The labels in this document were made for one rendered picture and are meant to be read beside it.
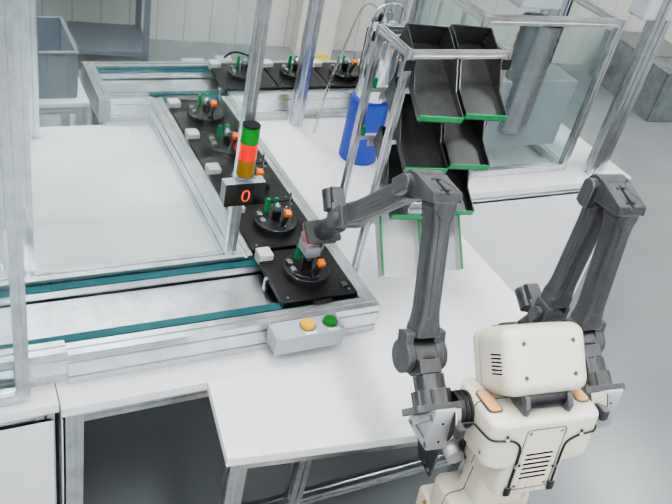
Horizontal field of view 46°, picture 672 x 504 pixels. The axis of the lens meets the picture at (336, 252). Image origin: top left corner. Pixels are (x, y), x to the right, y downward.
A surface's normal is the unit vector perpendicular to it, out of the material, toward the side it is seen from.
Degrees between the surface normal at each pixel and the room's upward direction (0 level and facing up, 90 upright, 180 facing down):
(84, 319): 0
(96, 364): 90
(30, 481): 90
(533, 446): 82
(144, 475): 0
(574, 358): 48
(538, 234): 90
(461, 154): 25
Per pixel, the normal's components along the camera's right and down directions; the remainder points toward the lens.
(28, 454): 0.42, 0.59
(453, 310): 0.19, -0.79
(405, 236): 0.32, -0.14
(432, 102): 0.28, -0.47
